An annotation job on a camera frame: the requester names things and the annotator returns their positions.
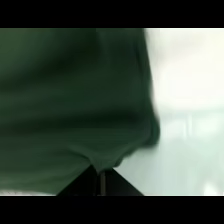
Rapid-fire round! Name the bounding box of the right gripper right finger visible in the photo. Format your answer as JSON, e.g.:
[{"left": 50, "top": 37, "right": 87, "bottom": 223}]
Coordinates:
[{"left": 100, "top": 167, "right": 145, "bottom": 197}]

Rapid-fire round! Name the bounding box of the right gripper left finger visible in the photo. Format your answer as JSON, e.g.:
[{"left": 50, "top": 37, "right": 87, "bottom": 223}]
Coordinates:
[{"left": 55, "top": 164, "right": 101, "bottom": 197}]

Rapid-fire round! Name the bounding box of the dark green T-shirt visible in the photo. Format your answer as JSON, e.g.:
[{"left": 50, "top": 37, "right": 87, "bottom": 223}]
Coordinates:
[{"left": 0, "top": 28, "right": 161, "bottom": 195}]

